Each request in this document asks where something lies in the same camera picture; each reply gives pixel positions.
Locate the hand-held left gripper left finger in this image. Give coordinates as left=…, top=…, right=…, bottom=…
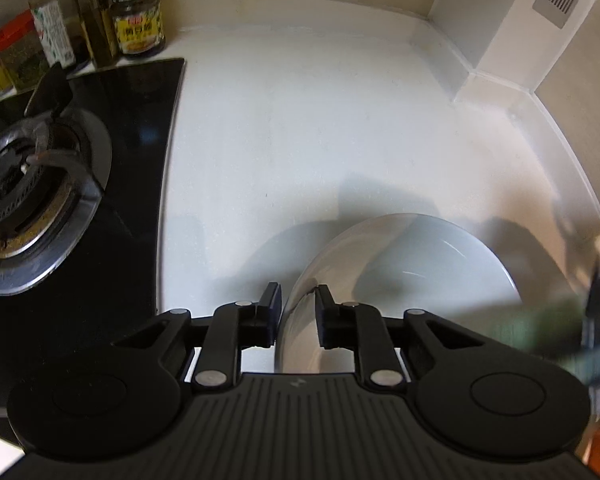
left=111, top=282, right=284, bottom=393

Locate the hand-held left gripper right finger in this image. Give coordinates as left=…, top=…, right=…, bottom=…
left=314, top=284, right=486, bottom=392

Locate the green fluffy cloth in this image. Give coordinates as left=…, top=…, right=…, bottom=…
left=487, top=297, right=600, bottom=388

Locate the white bowl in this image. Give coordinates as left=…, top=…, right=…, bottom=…
left=275, top=213, right=523, bottom=376

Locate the black glass cooktop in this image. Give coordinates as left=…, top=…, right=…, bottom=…
left=0, top=57, right=187, bottom=421

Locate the jar with yellow label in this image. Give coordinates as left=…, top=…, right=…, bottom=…
left=109, top=0, right=167, bottom=57

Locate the dark olive oil bottle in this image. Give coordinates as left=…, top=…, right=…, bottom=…
left=70, top=0, right=121, bottom=68

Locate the red lid spice jar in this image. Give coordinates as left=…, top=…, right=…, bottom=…
left=0, top=10, right=51, bottom=92

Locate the clear bottle white green label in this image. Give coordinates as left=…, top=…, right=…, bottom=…
left=28, top=0, right=77, bottom=71

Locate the gas burner with steel ring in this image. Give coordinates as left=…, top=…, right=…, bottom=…
left=0, top=65, right=113, bottom=296

